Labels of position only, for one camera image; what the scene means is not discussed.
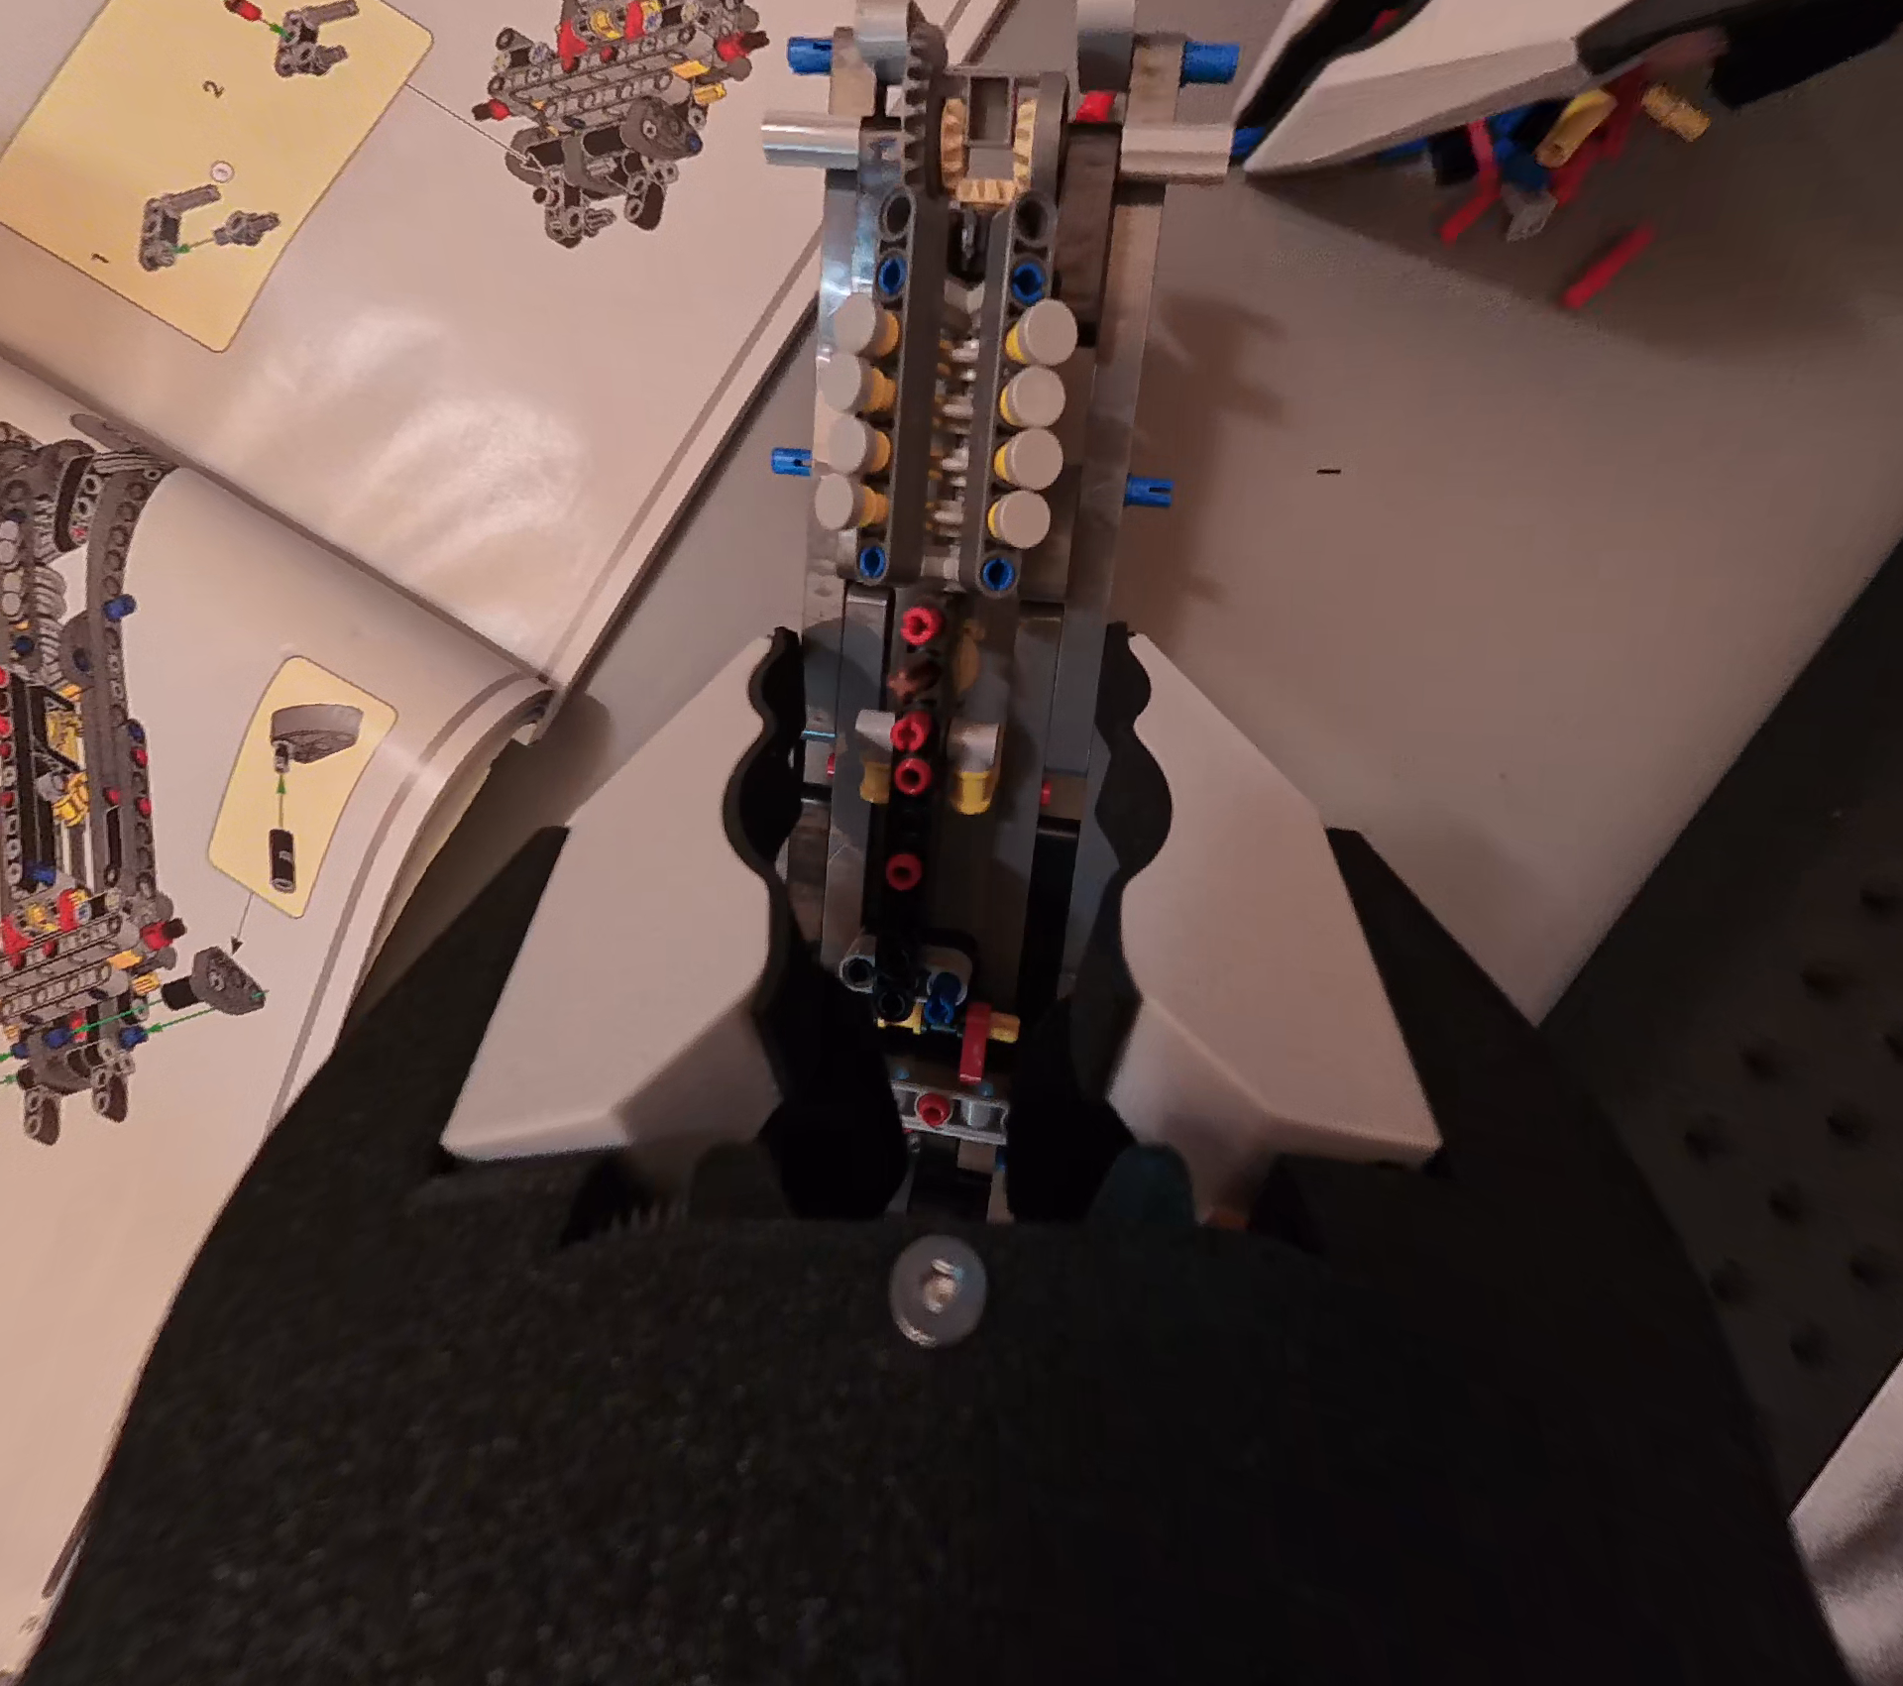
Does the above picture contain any black perforated pad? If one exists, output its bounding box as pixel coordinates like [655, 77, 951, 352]
[1545, 586, 1903, 1686]

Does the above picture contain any lego instruction booklet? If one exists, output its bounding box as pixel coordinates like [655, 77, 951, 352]
[0, 0, 1148, 1621]

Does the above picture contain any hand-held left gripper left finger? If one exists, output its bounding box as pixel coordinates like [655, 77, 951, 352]
[437, 623, 900, 1226]

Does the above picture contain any lego chassis assembly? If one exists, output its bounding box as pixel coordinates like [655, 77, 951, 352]
[759, 0, 1248, 1232]

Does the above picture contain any pile of small lego pins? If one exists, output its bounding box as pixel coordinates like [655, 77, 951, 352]
[1426, 28, 1715, 318]

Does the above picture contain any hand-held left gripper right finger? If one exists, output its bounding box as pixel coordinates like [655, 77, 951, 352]
[1037, 628, 1447, 1226]

